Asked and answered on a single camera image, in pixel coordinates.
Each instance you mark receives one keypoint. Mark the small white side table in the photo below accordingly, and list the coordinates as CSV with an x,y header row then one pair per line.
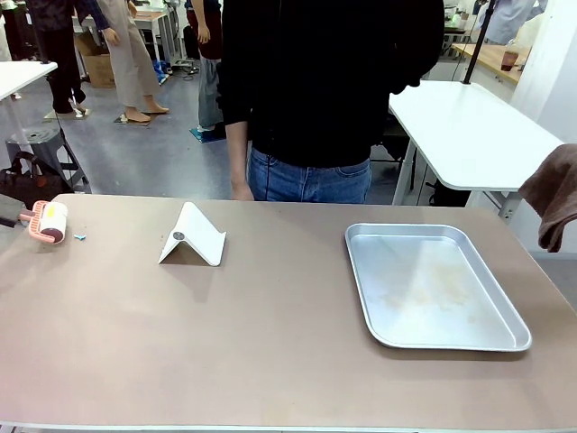
x,y
22,74

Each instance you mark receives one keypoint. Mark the person's right hand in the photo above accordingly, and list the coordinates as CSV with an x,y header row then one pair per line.
x,y
242,191

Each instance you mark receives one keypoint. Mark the white folded tablet stand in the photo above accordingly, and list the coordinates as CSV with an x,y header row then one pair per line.
x,y
198,239

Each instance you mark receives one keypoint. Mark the person in black sweater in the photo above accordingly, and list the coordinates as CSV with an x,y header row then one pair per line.
x,y
315,90

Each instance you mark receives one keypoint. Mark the person's right forearm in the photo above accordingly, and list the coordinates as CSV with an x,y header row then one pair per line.
x,y
237,149

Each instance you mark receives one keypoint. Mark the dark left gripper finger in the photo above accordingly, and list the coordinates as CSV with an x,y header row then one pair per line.
x,y
11,204
8,221

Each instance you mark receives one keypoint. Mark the grey metal stool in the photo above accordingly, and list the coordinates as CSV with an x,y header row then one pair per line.
x,y
40,137

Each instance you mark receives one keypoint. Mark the mannequin in beige clothes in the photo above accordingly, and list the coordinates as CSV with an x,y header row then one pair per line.
x,y
130,54

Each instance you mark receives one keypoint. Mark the pink lint roller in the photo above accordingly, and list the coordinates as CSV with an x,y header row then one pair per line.
x,y
52,221

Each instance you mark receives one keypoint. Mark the black stand pole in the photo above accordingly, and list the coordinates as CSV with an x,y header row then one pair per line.
x,y
479,40

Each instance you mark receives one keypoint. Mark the cardboard box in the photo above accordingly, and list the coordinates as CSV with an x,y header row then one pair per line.
x,y
99,67

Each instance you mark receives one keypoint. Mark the wooden top desk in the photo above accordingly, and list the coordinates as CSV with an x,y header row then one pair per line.
x,y
153,20

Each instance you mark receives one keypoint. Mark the black bag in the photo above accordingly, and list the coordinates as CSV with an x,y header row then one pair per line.
x,y
27,180

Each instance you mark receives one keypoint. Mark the blue floor mat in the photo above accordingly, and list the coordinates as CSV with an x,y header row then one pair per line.
x,y
208,134

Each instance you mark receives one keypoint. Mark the bystander in light blue shirt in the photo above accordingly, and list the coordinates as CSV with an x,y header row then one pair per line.
x,y
514,20

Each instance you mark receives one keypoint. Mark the bottle with red liquid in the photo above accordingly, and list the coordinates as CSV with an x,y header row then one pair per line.
x,y
509,58

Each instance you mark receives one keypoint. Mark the silver metal tray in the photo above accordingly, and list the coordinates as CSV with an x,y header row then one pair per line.
x,y
433,288

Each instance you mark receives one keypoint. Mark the wooden top workbench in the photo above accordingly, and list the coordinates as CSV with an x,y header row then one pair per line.
x,y
489,61

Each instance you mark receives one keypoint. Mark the brown towel cloth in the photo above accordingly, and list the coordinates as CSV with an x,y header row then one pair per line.
x,y
556,194

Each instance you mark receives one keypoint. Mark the large white side table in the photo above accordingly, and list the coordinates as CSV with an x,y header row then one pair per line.
x,y
469,131

